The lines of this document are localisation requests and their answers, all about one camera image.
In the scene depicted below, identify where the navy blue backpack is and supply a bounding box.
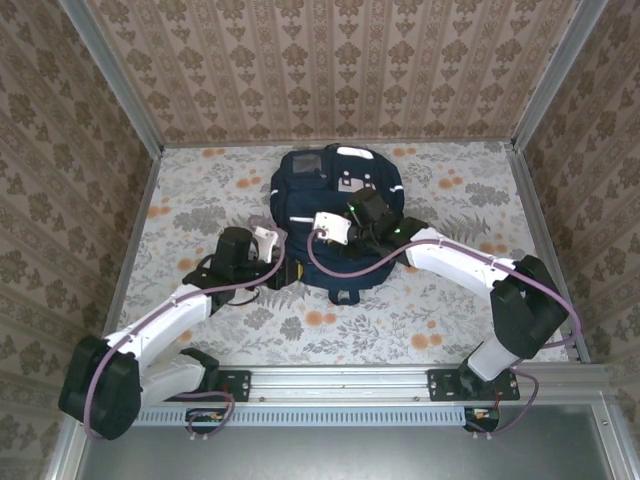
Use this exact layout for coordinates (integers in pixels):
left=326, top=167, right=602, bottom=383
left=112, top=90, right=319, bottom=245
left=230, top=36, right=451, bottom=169
left=269, top=143, right=405, bottom=306

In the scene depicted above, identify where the floral patterned table cover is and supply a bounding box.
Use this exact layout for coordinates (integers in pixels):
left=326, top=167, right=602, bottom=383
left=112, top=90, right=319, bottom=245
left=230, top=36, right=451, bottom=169
left=107, top=142, right=574, bottom=369

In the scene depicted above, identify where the grey sheet metal panel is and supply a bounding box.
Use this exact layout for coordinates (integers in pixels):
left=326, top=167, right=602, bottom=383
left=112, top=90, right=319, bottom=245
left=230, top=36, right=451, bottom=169
left=47, top=402, right=631, bottom=480

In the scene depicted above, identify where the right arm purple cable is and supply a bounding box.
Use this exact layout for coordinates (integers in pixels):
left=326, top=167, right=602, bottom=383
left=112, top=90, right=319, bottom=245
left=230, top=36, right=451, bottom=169
left=305, top=227, right=584, bottom=442

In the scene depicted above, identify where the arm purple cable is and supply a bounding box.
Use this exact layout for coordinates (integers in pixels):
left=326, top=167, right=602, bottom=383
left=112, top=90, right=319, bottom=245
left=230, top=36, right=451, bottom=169
left=83, top=214, right=287, bottom=442
left=305, top=227, right=584, bottom=442

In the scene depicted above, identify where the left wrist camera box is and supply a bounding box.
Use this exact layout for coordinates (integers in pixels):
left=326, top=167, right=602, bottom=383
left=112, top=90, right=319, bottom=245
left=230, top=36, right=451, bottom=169
left=252, top=226, right=279, bottom=264

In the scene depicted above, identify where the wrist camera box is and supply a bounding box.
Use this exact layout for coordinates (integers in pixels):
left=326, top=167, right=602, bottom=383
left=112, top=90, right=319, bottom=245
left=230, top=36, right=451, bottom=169
left=312, top=210, right=354, bottom=246
left=252, top=226, right=279, bottom=264

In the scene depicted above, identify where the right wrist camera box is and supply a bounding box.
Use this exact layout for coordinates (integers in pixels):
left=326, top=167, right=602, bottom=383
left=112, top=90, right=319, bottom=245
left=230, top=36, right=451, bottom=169
left=312, top=210, right=354, bottom=246

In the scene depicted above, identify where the left gripper thin black cable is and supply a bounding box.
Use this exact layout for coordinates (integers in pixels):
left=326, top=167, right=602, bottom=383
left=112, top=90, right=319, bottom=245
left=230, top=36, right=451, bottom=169
left=219, top=287, right=262, bottom=308

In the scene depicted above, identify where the aluminium table side rail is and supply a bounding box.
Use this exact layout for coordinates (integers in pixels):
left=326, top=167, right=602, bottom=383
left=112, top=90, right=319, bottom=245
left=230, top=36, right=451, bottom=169
left=97, top=149, right=164, bottom=359
left=507, top=144, right=592, bottom=364

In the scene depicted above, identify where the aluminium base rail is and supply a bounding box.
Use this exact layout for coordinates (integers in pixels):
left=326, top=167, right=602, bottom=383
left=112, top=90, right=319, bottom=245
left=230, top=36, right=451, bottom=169
left=74, top=363, right=614, bottom=404

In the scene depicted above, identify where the pale blue slotted cable duct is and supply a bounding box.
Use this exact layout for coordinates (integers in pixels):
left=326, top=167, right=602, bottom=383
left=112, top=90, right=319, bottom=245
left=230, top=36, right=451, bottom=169
left=133, top=405, right=469, bottom=428

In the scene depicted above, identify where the aluminium frame post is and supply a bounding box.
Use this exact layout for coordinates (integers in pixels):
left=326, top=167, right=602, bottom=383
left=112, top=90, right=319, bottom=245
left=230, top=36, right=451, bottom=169
left=510, top=0, right=610, bottom=151
left=58, top=0, right=165, bottom=157

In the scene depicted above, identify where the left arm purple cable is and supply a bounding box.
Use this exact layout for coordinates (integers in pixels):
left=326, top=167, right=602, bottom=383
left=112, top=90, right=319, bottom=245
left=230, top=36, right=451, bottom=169
left=83, top=214, right=287, bottom=442

